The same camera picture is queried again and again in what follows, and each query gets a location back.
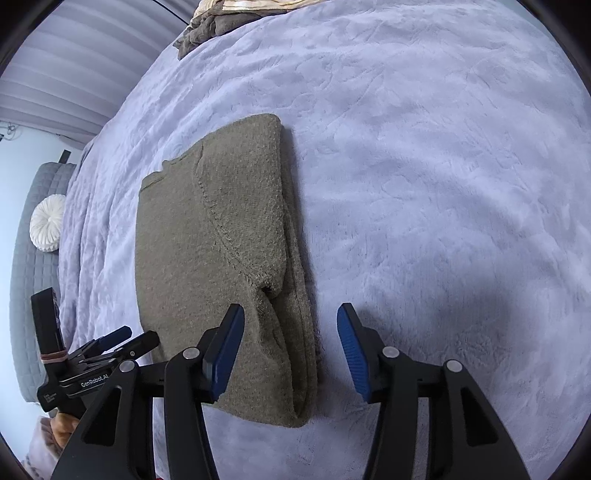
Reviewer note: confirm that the grey quilted headboard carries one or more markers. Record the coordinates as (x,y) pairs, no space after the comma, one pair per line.
(27,286)

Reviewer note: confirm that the olive knit sweater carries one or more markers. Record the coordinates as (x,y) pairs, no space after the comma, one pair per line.
(221,230)

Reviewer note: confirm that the grey-brown garment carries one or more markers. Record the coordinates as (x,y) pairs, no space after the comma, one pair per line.
(203,34)

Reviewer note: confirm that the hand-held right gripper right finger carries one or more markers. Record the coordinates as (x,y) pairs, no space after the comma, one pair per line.
(353,350)

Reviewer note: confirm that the pale pleated curtain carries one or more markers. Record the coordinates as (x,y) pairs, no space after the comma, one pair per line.
(69,69)

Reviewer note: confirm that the white round pillow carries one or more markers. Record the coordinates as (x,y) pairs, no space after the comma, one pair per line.
(47,221)

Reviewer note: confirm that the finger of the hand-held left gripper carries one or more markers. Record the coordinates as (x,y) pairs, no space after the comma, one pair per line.
(141,344)
(113,337)

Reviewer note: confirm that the beige striped garment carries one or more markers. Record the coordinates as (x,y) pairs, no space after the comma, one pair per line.
(240,5)

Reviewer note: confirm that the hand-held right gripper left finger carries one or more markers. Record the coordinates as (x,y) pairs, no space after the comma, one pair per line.
(224,353)

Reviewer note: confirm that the person's left hand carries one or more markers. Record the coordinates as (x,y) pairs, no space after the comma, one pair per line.
(62,429)

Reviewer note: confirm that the lavender plush blanket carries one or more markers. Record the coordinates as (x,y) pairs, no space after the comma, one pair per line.
(415,184)

